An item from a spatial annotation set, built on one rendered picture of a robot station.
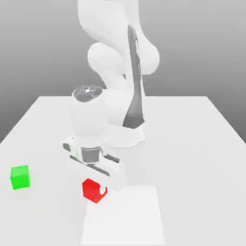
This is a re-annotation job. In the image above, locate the small green cube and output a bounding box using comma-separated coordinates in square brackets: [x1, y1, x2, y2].
[10, 164, 31, 190]

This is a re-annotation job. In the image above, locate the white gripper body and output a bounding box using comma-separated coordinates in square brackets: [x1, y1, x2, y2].
[64, 153, 128, 193]

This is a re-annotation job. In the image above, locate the small red cube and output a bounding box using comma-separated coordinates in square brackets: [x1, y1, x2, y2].
[82, 178, 108, 204]

